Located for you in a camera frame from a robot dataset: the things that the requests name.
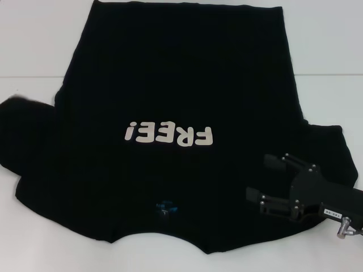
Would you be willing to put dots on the black shirt with FREE print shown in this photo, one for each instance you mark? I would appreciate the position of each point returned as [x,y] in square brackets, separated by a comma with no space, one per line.
[181,85]

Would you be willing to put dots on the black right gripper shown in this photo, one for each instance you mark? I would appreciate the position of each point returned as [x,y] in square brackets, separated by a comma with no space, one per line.
[320,192]

